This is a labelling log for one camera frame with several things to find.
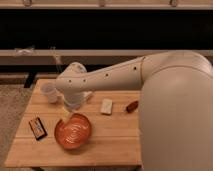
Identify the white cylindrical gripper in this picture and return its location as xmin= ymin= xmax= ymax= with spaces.
xmin=64 ymin=93 xmax=85 ymax=111

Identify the red pepper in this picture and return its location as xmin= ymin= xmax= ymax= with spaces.
xmin=126 ymin=101 xmax=138 ymax=113

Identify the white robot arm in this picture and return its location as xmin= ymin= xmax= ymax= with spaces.
xmin=56 ymin=51 xmax=213 ymax=171

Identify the white plastic bottle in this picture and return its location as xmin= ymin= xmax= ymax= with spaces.
xmin=84 ymin=91 xmax=93 ymax=100

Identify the orange ribbed bowl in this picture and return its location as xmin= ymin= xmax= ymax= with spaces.
xmin=54 ymin=113 xmax=92 ymax=150

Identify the white sponge block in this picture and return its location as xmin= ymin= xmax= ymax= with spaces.
xmin=101 ymin=99 xmax=113 ymax=115

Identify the dark snack packet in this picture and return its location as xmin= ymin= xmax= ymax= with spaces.
xmin=29 ymin=117 xmax=47 ymax=141

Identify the wooden table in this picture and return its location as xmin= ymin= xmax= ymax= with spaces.
xmin=5 ymin=79 xmax=141 ymax=167

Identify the grey wall rail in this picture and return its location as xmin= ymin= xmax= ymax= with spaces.
xmin=0 ymin=49 xmax=161 ymax=65

